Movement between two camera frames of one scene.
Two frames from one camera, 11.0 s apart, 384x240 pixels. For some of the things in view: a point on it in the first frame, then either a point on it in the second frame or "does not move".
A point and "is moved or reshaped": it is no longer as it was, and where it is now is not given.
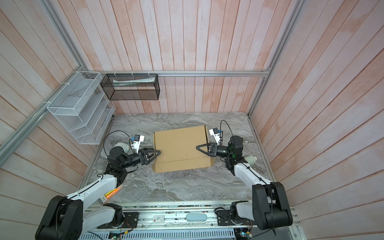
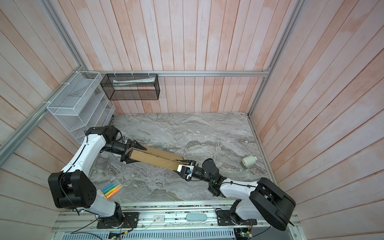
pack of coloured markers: [105, 197] does not move
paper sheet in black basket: [118, 82] does not move
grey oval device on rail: [196, 217] does not move
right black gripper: [212, 150] → [189, 161]
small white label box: [158, 218] does not move
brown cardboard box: [178, 149] is moved or reshaped
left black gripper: [144, 159] → [135, 144]
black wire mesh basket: [131, 86] does not move
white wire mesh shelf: [83, 108] does not move
